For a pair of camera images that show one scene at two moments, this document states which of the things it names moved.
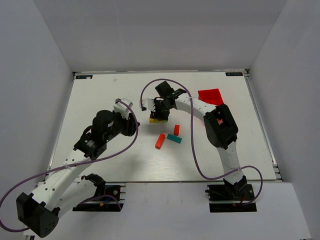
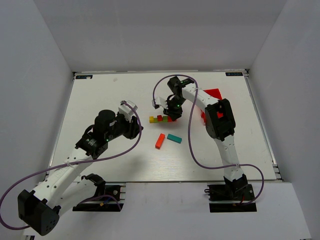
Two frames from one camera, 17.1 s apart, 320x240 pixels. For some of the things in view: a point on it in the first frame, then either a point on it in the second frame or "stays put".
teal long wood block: (174, 138) stays put
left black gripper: (132, 124) stays put
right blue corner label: (234, 74) stays put
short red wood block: (176, 130) to (169, 120)
